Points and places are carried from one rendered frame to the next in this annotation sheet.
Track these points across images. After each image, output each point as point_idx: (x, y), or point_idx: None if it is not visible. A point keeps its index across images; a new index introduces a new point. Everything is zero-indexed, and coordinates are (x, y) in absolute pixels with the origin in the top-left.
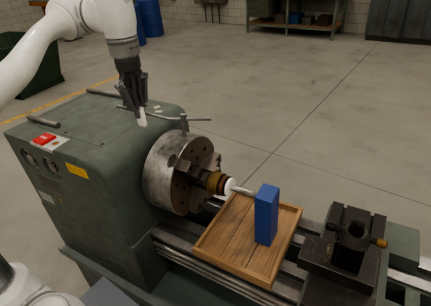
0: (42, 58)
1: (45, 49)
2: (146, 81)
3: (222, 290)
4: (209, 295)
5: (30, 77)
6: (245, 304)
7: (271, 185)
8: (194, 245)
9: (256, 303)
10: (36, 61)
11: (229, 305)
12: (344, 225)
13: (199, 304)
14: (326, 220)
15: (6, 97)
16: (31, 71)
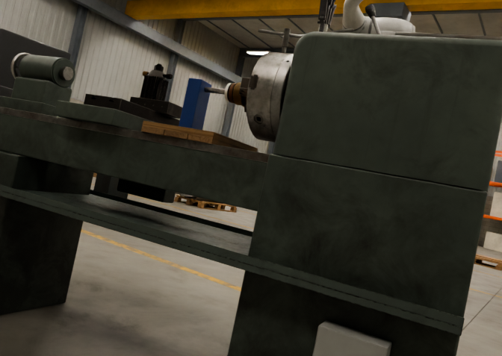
0: None
1: None
2: None
3: (217, 234)
4: (232, 236)
5: (345, 2)
6: (194, 228)
7: (195, 78)
8: (255, 148)
9: (182, 225)
10: None
11: (210, 230)
12: (156, 77)
13: (242, 237)
14: (131, 114)
15: (343, 11)
16: None
